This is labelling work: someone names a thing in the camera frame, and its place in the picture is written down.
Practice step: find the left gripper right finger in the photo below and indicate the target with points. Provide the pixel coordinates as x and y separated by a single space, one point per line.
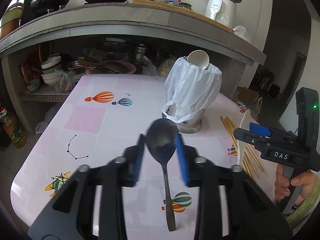
230 204

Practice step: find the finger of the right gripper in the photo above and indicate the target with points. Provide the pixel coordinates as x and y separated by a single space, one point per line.
261 130
248 137

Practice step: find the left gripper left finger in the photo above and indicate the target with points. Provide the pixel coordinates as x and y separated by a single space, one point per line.
90 204

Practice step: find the small steel spoon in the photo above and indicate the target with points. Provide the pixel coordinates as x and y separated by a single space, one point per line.
161 143

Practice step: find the right forearm fleece sleeve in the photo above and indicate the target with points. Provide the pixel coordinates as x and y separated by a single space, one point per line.
298 217

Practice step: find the white kitchen appliance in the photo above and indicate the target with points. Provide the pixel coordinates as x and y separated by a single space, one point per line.
222 11

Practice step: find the right hand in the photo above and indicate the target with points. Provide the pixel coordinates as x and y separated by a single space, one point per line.
306 179

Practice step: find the floor plastic bags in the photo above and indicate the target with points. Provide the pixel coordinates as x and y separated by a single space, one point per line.
256 108

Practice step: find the cardboard box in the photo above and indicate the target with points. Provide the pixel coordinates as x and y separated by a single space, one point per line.
246 95

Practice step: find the steel utensil holder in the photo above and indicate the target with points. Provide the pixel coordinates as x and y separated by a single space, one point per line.
189 126

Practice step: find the white plastic bag liner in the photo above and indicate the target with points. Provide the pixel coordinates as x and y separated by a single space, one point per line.
189 89

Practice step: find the white plastic bag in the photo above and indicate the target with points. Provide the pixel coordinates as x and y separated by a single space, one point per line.
243 33

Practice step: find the cooking oil bottle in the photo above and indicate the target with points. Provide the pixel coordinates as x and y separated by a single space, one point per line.
12 128

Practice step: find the yellow food bag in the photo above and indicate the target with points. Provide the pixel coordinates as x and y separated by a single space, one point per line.
166 66

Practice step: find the stack of bowls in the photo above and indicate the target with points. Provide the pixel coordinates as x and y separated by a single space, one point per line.
49 67

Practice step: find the wooden cutting board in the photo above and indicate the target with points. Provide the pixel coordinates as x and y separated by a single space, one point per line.
183 11

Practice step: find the enamel basin stack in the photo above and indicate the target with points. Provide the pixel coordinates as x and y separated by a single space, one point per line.
11 19

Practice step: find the black frying pan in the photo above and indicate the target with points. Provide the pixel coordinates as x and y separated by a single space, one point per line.
43 6

